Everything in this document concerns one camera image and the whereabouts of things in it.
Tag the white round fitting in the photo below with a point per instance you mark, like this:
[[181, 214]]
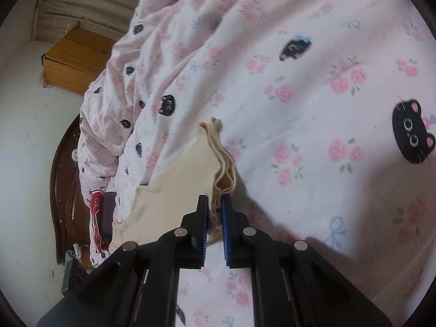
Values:
[[73, 155]]

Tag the dark wooden bed board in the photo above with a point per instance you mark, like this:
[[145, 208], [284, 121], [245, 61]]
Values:
[[66, 194]]

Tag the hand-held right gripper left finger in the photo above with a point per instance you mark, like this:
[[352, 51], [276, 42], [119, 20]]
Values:
[[203, 231]]

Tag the grey white cloth pile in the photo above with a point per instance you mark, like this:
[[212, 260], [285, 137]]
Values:
[[77, 250]]

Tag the beige patterned curtain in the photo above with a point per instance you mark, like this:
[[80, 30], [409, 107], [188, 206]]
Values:
[[85, 0]]

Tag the beige knit garment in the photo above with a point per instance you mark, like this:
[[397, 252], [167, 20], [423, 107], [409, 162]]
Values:
[[177, 184]]

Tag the orange wooden cabinet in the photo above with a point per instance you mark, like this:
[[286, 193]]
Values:
[[75, 61]]

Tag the pink cat print quilt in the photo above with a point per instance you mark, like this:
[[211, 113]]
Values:
[[306, 109]]

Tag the red numbered jersey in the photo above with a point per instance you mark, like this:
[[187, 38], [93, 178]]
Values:
[[96, 211]]

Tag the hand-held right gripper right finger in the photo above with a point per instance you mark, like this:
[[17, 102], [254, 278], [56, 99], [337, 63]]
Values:
[[226, 231]]

